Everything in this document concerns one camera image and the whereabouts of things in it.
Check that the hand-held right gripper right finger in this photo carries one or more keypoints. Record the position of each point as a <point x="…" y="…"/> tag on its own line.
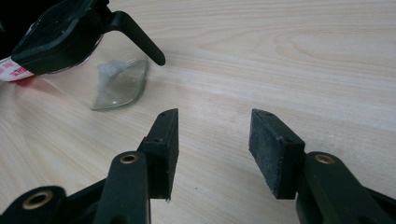
<point x="274" y="155"/>

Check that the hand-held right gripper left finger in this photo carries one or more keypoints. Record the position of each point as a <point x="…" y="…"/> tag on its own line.
<point x="160" y="155"/>

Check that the glass jar with black lid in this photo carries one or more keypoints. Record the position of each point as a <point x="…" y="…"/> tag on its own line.
<point x="62" y="40"/>

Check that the red and white seasoning bag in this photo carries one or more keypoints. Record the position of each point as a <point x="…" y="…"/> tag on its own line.
<point x="12" y="73"/>

